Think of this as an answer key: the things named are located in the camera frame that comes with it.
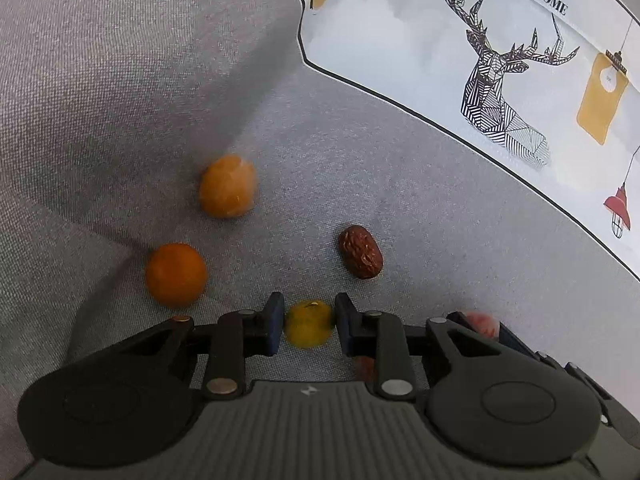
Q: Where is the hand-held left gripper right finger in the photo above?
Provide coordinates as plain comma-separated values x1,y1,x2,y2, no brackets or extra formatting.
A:
334,291,506,402

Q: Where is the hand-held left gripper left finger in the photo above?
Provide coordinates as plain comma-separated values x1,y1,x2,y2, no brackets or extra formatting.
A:
120,291,286,402

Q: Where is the yellow green longan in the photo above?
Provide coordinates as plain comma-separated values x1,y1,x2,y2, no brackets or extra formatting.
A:
284,299,336,350

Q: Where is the dried red date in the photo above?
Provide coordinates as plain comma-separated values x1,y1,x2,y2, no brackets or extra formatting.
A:
338,225,385,280

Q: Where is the small bare orange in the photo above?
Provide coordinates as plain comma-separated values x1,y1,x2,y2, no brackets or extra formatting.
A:
145,242,208,309

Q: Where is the small plastic orange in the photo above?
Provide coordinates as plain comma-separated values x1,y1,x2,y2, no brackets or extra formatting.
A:
198,154,259,219

